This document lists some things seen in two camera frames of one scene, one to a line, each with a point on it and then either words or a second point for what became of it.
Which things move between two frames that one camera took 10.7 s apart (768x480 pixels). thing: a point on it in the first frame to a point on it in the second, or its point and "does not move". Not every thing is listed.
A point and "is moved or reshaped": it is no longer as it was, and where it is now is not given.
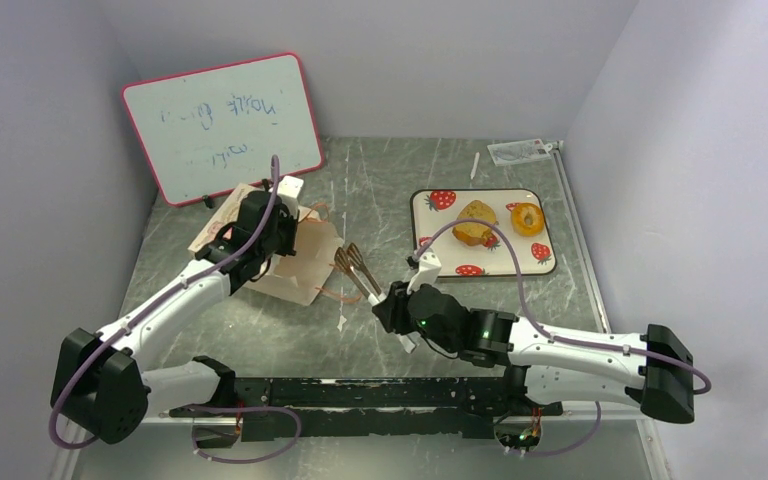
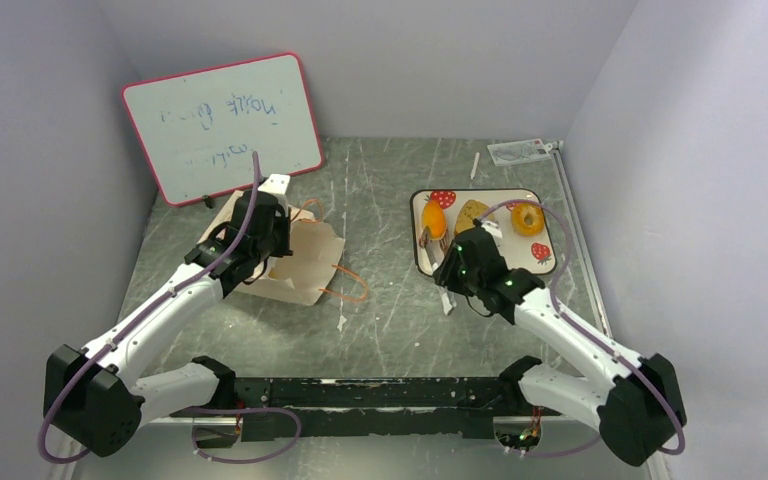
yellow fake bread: [473, 232] does not move
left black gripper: [292, 224] does not move
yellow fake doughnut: [527, 219] does not move
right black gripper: [388, 307] to [462, 258]
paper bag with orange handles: [300, 275] does not move
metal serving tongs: [351, 259] is moved or reshaped
